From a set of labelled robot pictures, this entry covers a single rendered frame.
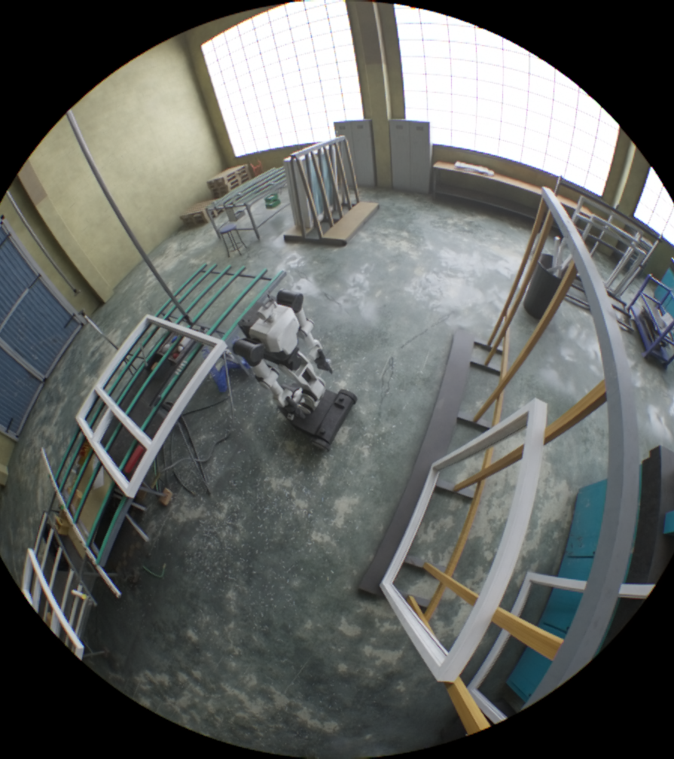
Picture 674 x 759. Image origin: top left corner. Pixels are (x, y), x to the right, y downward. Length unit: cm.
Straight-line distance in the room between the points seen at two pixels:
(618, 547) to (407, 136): 712
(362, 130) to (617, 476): 736
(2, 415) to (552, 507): 1054
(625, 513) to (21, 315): 874
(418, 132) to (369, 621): 805
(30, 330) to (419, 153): 1029
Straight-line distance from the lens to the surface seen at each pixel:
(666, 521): 231
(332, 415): 241
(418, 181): 727
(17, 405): 879
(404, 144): 714
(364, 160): 754
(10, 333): 827
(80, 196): 850
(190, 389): 218
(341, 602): 250
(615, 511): 73
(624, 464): 75
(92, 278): 803
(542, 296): 382
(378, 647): 266
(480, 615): 105
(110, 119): 933
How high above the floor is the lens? 238
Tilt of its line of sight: 58 degrees down
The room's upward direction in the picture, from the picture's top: 15 degrees counter-clockwise
